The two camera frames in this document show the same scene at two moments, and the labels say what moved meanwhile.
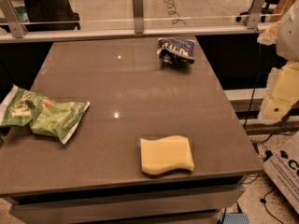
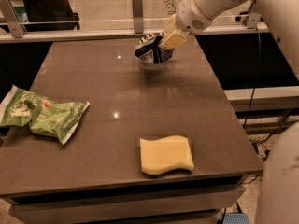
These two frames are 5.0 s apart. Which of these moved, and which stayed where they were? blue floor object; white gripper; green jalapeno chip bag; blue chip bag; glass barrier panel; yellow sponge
Moved: blue chip bag; white gripper
Stayed: blue floor object; green jalapeno chip bag; yellow sponge; glass barrier panel
